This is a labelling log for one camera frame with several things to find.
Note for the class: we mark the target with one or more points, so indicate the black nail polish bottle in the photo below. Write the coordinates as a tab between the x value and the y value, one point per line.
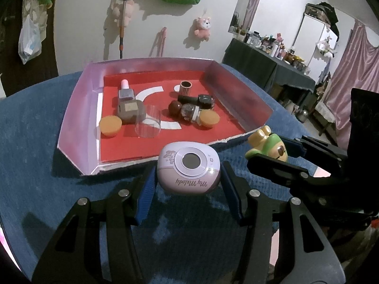
203	101

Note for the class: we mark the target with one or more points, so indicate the lilac My Melody device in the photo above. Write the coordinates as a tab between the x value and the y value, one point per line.
188	168

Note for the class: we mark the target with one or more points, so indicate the gold studded ring cylinder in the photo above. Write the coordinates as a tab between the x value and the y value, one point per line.
185	88

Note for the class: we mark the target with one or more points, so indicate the pink plush toy on wall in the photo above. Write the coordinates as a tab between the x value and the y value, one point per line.
202	29

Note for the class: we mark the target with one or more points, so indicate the dark cloth side table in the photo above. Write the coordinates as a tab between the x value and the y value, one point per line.
277	78

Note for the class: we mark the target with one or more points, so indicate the pink curtain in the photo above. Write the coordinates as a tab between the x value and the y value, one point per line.
358	68

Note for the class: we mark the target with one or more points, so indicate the dark wooden door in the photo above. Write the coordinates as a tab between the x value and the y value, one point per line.
14	75

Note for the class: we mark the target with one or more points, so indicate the white plastic bag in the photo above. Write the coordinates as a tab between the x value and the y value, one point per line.
30	44

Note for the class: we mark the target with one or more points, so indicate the orange makeup sponge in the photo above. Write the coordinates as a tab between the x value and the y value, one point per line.
110	125
208	118

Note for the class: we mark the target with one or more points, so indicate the clear plastic cup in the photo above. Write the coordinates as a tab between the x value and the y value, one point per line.
150	126

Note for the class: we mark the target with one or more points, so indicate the orange handled mop stick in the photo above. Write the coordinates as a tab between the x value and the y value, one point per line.
122	29

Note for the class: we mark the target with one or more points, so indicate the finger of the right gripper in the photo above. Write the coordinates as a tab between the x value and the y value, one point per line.
326	156
296	178

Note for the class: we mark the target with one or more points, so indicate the pink hanger on wall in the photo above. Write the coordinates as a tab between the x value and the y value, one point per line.
159	43

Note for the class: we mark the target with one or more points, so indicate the pink cap nail polish bottle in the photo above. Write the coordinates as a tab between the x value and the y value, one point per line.
125	93

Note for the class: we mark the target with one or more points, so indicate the brown square compact case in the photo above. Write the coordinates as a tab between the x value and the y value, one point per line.
131	111

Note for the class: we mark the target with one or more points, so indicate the green bear figurine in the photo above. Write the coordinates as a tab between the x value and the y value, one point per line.
264	142

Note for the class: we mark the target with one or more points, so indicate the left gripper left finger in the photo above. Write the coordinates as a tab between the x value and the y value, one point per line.
73	254

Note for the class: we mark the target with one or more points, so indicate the blue textured table mat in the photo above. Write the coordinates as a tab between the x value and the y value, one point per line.
184	239

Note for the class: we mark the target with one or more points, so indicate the pink cardboard box tray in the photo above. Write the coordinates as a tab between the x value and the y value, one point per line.
153	81

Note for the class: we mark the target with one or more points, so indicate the light pink plush behind stick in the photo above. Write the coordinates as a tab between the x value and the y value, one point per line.
116	8

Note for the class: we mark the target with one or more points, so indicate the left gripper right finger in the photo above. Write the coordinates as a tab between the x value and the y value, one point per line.
283	242

